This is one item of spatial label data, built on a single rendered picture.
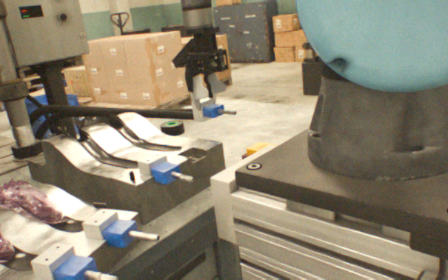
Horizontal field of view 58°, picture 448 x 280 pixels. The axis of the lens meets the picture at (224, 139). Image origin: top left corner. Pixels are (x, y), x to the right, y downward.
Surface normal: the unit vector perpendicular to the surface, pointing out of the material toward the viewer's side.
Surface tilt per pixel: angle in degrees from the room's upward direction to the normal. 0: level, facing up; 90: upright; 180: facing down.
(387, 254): 90
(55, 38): 90
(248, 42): 90
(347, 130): 72
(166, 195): 90
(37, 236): 22
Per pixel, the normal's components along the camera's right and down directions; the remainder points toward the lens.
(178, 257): 0.75, 0.12
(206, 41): -0.65, 0.32
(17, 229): 0.33, -0.81
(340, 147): -0.74, 0.00
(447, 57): -0.26, 0.45
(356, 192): -0.12, -0.94
